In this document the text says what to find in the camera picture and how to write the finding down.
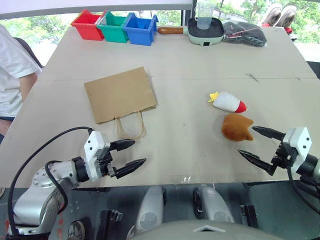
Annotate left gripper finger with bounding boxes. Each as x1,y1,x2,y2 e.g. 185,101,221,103
115,157,147,180
109,139,136,152

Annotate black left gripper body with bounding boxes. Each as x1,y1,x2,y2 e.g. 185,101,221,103
98,143,119,179

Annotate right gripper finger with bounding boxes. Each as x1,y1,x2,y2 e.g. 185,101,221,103
237,149,279,177
251,126,286,143

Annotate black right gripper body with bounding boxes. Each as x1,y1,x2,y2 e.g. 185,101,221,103
271,140,294,169

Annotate brown paper bag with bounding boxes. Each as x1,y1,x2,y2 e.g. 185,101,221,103
83,66,159,140

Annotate black plastic bag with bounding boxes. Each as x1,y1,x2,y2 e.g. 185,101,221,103
222,20,268,48

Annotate brown cat head plush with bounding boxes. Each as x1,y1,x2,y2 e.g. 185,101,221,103
221,113,255,143

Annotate white red rocket plush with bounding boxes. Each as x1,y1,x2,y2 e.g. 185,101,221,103
207,90,249,114

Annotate grey rounded robot leg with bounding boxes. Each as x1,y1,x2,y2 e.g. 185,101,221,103
193,184,235,224

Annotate grey robot torso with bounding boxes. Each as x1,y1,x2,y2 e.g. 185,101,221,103
129,219,279,240

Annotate blue plastic bin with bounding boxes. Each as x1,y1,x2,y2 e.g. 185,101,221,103
123,12,160,47

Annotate green plastic bin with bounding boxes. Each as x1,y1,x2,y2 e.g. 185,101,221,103
96,10,131,44

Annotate beige sneaker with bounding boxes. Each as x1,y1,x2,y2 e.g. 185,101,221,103
260,2,284,27
273,4,299,29

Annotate red plastic bin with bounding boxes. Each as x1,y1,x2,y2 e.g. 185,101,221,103
70,8,106,42

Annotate green electric frying pan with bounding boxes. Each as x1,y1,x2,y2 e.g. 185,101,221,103
157,17,226,48

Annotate person in white shirt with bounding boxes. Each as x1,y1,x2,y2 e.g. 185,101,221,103
0,23,42,145

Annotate clear measuring cup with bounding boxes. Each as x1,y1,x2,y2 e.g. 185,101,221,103
194,1,216,31

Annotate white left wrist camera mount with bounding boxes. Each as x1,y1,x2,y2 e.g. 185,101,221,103
83,130,111,183

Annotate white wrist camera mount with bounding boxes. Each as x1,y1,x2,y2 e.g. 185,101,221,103
283,126,312,174
83,130,111,183

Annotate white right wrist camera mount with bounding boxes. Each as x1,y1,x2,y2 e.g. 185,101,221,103
283,126,312,174

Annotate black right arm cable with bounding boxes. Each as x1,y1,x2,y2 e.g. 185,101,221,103
286,165,320,215

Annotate black bracket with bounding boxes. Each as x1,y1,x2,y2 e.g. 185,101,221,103
96,209,124,240
240,204,260,229

